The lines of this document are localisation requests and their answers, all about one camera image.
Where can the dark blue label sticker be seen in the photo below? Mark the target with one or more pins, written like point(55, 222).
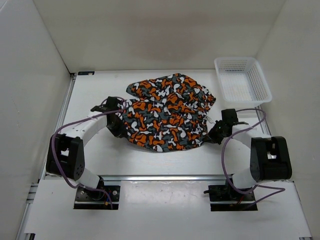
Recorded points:
point(86, 73)

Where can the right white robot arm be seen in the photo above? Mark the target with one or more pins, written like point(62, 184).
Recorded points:
point(269, 158)

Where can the white plastic basket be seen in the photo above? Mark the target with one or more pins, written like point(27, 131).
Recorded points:
point(242, 82)

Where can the camouflage patterned shorts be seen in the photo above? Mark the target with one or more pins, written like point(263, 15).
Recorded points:
point(166, 114)

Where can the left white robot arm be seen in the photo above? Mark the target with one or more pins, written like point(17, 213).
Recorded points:
point(66, 156)

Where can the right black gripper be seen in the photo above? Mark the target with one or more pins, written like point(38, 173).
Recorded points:
point(211, 137)

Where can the aluminium front rail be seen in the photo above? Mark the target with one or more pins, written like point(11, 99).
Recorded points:
point(203, 177)

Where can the left aluminium side rail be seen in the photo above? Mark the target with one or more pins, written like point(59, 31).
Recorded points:
point(45, 122)

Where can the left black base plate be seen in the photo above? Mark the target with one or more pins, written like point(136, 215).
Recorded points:
point(96, 200)

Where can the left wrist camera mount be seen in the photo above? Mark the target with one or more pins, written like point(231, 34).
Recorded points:
point(110, 105)

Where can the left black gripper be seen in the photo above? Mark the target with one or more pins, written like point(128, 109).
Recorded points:
point(119, 132)

